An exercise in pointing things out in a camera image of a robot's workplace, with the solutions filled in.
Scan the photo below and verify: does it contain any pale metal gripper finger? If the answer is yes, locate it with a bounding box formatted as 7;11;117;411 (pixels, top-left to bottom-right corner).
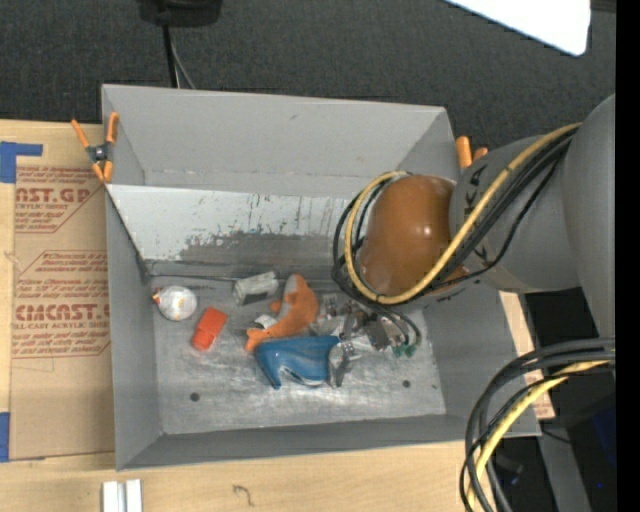
327;341;362;389
310;294;343;337

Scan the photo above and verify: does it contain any orange toy animal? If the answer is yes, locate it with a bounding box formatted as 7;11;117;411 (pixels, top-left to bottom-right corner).
244;273;320;353

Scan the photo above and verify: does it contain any blue plastic shoe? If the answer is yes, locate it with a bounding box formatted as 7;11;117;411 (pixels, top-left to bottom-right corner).
254;335;342;391

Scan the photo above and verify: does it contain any grey metal bin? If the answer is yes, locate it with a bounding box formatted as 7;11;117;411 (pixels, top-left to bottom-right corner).
101;83;542;472

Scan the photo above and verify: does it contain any orange-red block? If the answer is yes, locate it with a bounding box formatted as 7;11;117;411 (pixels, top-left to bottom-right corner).
190;306;229;353

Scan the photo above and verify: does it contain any white round toy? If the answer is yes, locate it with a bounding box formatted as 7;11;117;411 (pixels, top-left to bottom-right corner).
151;284;199;322

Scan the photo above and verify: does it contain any brown cardboard board, red print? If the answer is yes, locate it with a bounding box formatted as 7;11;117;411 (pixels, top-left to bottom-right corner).
0;118;557;462

